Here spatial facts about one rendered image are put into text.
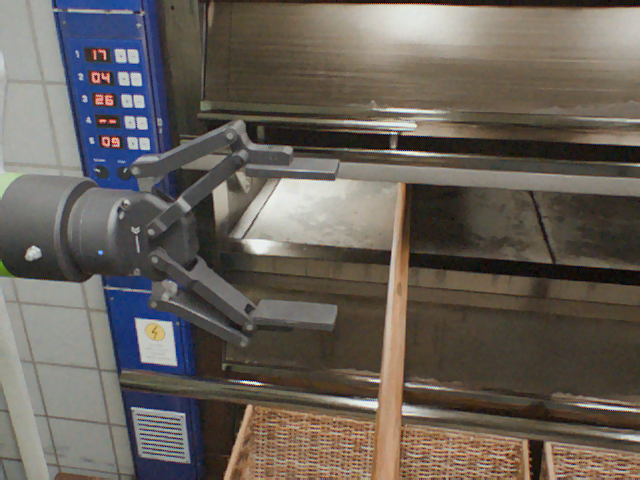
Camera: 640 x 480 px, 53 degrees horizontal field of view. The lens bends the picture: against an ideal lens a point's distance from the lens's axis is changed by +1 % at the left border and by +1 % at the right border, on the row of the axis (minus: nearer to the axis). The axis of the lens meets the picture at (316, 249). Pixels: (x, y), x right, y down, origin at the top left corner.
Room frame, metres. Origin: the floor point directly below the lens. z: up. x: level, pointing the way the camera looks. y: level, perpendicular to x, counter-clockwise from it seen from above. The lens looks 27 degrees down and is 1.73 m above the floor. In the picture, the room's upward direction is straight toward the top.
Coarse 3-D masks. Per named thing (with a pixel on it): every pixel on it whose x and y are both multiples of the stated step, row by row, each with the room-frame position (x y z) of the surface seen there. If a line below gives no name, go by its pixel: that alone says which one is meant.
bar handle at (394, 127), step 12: (204, 120) 0.96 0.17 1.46; (216, 120) 0.96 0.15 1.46; (228, 120) 0.96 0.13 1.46; (252, 120) 0.95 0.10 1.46; (264, 120) 0.94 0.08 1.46; (276, 120) 0.94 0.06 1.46; (288, 120) 0.94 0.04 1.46; (300, 120) 0.94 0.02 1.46; (312, 120) 0.93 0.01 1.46; (324, 120) 0.93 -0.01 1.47; (336, 120) 0.93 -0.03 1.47; (348, 120) 0.93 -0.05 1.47; (360, 120) 0.92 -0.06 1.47; (372, 120) 0.92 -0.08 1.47; (384, 120) 0.92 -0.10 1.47; (264, 132) 0.94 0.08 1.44; (396, 132) 0.91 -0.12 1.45; (408, 132) 0.91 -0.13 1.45; (396, 144) 0.91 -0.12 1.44
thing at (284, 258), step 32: (224, 256) 1.06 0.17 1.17; (256, 256) 1.05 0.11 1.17; (288, 256) 1.04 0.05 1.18; (320, 256) 1.04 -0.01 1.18; (352, 256) 1.04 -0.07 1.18; (384, 256) 1.04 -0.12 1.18; (416, 256) 1.04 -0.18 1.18; (448, 256) 1.04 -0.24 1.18; (448, 288) 0.99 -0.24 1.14; (480, 288) 0.98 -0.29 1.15; (512, 288) 0.97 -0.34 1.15; (544, 288) 0.96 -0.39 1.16; (576, 288) 0.95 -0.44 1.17; (608, 288) 0.94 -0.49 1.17
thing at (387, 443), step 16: (400, 192) 1.28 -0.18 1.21; (400, 208) 1.19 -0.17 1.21; (400, 224) 1.12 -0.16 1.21; (400, 240) 1.05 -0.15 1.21; (400, 256) 0.98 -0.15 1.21; (400, 272) 0.93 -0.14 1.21; (400, 288) 0.88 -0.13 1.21; (400, 304) 0.83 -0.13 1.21; (400, 320) 0.79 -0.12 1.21; (384, 336) 0.76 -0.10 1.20; (400, 336) 0.75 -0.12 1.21; (384, 352) 0.72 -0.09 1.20; (400, 352) 0.71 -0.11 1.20; (384, 368) 0.68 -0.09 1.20; (400, 368) 0.68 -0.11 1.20; (384, 384) 0.64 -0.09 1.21; (400, 384) 0.65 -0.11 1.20; (384, 400) 0.61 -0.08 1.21; (400, 400) 0.62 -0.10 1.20; (384, 416) 0.58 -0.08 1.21; (400, 416) 0.59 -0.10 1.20; (384, 432) 0.56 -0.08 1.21; (400, 432) 0.57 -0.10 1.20; (384, 448) 0.53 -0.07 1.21; (384, 464) 0.51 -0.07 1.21
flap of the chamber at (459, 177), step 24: (312, 144) 1.06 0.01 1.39; (336, 144) 1.07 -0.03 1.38; (192, 168) 0.91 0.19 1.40; (360, 168) 0.87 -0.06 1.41; (384, 168) 0.87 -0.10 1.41; (408, 168) 0.86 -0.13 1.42; (432, 168) 0.86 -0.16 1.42; (456, 168) 0.85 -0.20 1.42; (576, 192) 0.82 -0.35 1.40; (600, 192) 0.81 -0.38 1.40; (624, 192) 0.81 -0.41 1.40
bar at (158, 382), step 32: (128, 384) 0.70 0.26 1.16; (160, 384) 0.69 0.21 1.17; (192, 384) 0.69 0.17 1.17; (224, 384) 0.68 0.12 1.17; (256, 384) 0.68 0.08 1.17; (352, 416) 0.64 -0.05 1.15; (416, 416) 0.63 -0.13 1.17; (448, 416) 0.63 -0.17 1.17; (480, 416) 0.62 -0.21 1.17; (512, 416) 0.62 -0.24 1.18; (608, 448) 0.59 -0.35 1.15
